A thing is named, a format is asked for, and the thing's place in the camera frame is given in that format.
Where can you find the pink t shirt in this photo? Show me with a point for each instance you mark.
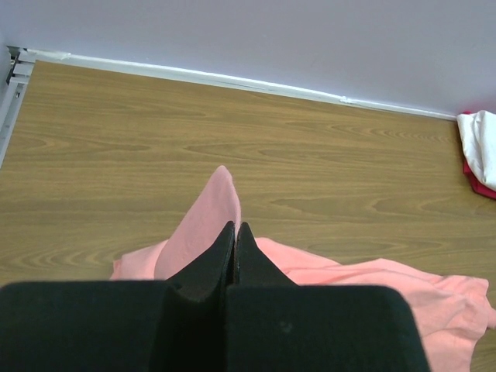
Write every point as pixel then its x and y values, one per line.
pixel 451 312

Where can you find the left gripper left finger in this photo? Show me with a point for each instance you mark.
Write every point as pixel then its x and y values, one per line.
pixel 171 325

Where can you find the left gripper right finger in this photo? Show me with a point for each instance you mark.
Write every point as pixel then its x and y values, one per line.
pixel 274 324

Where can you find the folded white t shirt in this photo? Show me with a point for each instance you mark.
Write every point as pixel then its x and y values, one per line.
pixel 480 147

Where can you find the folded red t shirt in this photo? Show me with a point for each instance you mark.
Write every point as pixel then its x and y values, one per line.
pixel 478 184

